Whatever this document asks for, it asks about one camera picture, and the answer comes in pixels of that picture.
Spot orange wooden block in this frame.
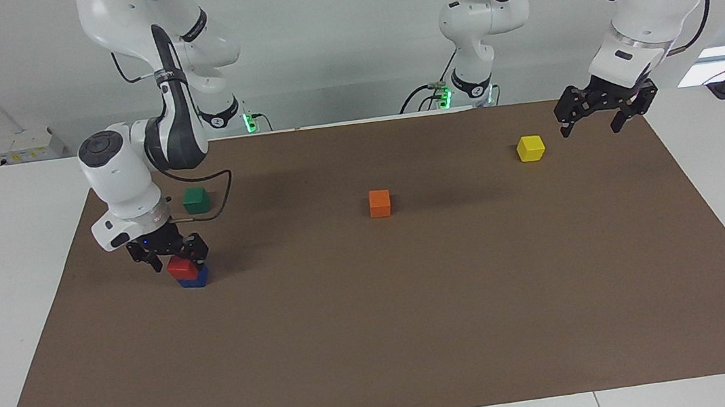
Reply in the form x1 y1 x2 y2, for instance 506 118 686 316
366 187 394 220

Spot white wall box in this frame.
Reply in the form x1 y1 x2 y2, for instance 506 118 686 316
0 124 68 167

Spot red wooden block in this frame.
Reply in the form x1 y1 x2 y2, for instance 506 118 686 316
165 252 201 284

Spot black base power cable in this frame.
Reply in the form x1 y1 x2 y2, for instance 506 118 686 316
393 48 465 116
246 109 274 134

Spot blue wooden block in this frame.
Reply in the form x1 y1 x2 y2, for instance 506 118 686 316
176 263 212 291

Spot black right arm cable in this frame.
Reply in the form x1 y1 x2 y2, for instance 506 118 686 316
109 39 239 231

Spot brown table mat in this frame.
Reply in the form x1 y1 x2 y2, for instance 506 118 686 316
0 78 725 407

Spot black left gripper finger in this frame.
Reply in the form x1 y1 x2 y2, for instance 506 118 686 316
606 81 663 134
551 85 592 140

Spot green wooden block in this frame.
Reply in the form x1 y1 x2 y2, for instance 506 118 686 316
180 185 212 217

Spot yellow wooden block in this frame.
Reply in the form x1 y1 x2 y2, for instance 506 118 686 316
515 133 548 165

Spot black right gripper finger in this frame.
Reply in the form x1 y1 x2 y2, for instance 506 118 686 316
182 232 212 268
126 242 166 277

